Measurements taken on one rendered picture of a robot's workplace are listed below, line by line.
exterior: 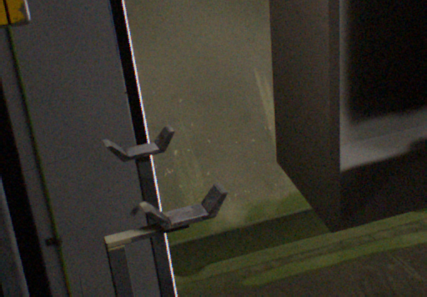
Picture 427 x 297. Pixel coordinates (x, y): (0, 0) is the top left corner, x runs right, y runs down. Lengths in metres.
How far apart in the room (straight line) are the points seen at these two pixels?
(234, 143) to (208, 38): 0.38
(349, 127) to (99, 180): 1.21
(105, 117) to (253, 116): 1.72
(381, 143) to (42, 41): 1.39
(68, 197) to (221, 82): 1.73
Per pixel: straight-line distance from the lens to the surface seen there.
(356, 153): 2.49
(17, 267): 0.90
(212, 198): 0.84
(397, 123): 2.58
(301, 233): 3.06
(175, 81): 3.07
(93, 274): 1.48
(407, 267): 2.89
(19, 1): 0.80
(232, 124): 3.05
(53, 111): 1.37
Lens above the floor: 1.44
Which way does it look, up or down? 19 degrees down
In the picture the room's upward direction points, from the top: 9 degrees counter-clockwise
